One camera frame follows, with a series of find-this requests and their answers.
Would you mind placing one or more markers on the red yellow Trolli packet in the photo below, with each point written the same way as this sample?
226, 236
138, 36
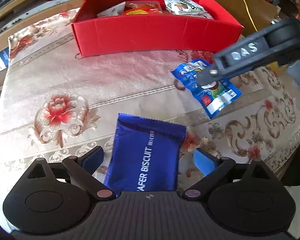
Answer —
142, 11

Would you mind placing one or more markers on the brown cardboard box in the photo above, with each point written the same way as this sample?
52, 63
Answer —
253, 15

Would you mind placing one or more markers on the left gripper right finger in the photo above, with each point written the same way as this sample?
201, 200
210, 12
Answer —
214, 170

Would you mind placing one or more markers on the red cardboard box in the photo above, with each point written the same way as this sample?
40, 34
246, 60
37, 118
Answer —
114, 34

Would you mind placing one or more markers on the blue wafer biscuit packet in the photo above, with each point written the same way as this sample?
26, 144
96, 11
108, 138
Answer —
145, 155

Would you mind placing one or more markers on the green Kaprons wafer packet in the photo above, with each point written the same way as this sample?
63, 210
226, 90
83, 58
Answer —
184, 7

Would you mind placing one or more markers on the orange spicy snack packet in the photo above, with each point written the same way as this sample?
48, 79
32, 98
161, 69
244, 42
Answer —
153, 6

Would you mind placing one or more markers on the pink red cake packet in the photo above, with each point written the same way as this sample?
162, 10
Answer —
205, 15

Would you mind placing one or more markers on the floral beige table cloth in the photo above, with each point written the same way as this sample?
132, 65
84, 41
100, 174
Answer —
55, 104

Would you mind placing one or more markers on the silver media player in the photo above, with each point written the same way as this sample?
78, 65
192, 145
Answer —
42, 11

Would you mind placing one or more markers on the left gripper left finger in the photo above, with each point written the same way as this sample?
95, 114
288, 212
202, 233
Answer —
81, 170

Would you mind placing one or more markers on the blue sausage snack packet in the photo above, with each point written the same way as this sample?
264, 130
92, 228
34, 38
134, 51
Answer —
214, 96

